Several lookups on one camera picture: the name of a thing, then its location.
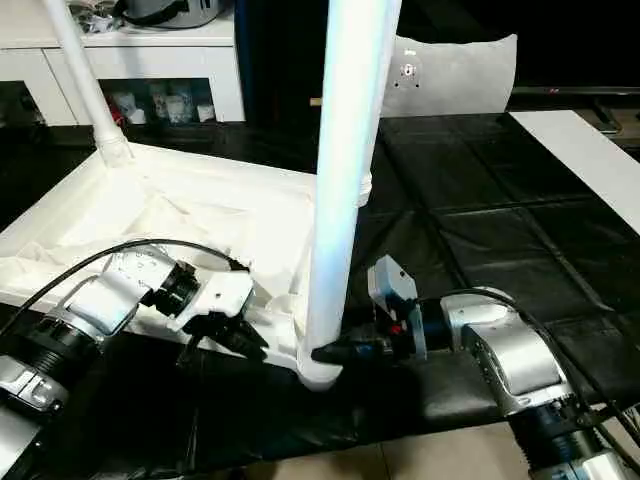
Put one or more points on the white plastic table top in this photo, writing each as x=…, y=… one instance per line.
x=175, y=200

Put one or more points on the white plastic table leg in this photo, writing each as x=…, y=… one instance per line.
x=350, y=150
x=367, y=187
x=80, y=75

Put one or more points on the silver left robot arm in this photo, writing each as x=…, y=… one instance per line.
x=90, y=310

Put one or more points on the small tan block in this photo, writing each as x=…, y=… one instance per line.
x=315, y=101

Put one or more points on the white flat board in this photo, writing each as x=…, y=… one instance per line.
x=585, y=160

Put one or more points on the grey cushion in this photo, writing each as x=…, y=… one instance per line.
x=465, y=75

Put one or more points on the white cabinet with glass doors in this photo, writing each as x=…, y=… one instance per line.
x=150, y=60

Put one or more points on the grey round bag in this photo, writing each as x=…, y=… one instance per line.
x=175, y=12

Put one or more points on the dark clutter pile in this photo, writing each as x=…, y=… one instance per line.
x=92, y=17

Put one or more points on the thin black metal rail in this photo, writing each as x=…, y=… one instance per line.
x=575, y=91

